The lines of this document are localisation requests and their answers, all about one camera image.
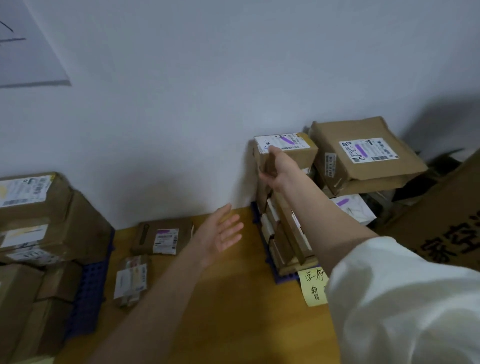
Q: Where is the person's right hand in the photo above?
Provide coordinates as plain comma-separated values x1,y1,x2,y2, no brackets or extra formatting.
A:
258,145,301,194

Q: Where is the person's left hand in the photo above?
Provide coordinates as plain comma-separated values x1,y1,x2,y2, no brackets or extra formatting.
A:
190,203,245,269

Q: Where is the small labelled cardboard box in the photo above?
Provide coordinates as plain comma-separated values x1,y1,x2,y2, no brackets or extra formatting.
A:
253,133,319,178

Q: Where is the person's right forearm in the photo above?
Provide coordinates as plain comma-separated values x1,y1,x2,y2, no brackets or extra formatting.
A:
275,176,379,280

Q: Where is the person's left forearm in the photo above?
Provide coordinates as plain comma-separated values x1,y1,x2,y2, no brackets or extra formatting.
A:
88,240,211,364

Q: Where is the blue plastic pallet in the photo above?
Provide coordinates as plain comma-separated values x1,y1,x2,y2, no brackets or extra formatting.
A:
250,202,301,284
65,228,115,339

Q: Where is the stack of small cardboard boxes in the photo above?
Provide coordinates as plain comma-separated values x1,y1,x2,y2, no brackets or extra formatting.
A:
256,176,320,275

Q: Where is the flat brown labelled parcel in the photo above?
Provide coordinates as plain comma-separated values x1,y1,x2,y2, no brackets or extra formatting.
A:
130,218,196,256

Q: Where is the white marbled parcel box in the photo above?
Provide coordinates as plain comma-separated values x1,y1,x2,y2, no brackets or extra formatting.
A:
330,194,377,226

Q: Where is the yellow handwritten sticky note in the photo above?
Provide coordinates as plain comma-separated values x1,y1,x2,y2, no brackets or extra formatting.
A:
297,268,331,308

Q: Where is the small taped cardboard parcel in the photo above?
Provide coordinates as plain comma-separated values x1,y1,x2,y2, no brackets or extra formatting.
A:
113,255,149,309

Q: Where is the large brown labelled parcel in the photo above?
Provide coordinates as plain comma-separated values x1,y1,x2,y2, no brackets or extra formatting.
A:
309,116,429,197

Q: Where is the wide taped cardboard box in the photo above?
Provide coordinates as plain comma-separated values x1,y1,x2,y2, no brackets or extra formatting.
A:
0,190,114,266

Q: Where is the small plain cardboard box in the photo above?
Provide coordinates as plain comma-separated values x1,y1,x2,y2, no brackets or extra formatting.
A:
37,261,82,303

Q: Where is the large printed cardboard carton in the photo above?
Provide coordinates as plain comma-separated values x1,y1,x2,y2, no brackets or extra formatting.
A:
378,149,480,272

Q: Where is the white shirt sleeve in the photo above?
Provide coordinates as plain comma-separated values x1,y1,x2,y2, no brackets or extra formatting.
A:
325,236,480,364

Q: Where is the cardboard box with white label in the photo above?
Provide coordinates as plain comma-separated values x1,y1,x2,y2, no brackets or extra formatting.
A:
0,172,74,226

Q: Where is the plain brown cardboard box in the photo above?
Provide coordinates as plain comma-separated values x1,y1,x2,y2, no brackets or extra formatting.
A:
10,299,73,364

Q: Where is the tall plain cardboard box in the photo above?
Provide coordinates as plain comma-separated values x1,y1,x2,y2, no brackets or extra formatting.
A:
0,263,44,364

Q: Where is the white paper sheet on wall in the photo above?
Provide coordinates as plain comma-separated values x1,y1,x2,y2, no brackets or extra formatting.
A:
0,0,72,89

